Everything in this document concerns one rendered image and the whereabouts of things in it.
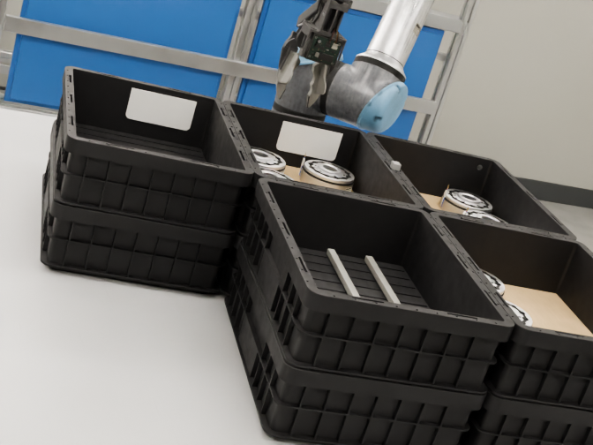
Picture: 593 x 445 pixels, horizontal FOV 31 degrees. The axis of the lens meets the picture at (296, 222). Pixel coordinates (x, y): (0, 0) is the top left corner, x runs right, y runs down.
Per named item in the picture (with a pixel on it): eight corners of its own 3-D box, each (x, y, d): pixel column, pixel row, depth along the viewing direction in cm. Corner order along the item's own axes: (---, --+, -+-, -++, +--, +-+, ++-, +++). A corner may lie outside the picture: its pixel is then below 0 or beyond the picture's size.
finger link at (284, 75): (270, 98, 192) (296, 55, 190) (264, 88, 197) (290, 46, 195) (284, 106, 193) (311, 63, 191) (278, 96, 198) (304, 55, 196)
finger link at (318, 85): (311, 114, 195) (318, 65, 191) (304, 104, 200) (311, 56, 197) (328, 115, 196) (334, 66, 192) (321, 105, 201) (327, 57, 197)
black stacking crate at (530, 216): (348, 184, 218) (364, 133, 214) (476, 211, 227) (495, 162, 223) (404, 272, 183) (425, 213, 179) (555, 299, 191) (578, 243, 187)
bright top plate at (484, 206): (436, 188, 218) (437, 185, 218) (478, 195, 221) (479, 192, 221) (455, 207, 209) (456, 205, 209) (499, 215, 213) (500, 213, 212)
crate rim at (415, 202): (218, 110, 206) (221, 98, 205) (361, 141, 215) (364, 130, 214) (251, 189, 170) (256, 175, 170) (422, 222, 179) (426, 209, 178)
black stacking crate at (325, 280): (237, 243, 174) (256, 179, 170) (403, 273, 182) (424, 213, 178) (284, 373, 138) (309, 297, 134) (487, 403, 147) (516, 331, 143)
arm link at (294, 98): (288, 95, 237) (304, 36, 233) (341, 116, 233) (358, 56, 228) (264, 100, 226) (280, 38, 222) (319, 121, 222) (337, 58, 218)
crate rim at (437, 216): (422, 222, 179) (426, 209, 178) (575, 252, 188) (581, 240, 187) (513, 343, 144) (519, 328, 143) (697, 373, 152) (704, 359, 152)
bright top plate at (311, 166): (302, 158, 210) (303, 155, 210) (350, 170, 212) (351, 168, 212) (305, 175, 201) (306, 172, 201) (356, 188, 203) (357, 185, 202)
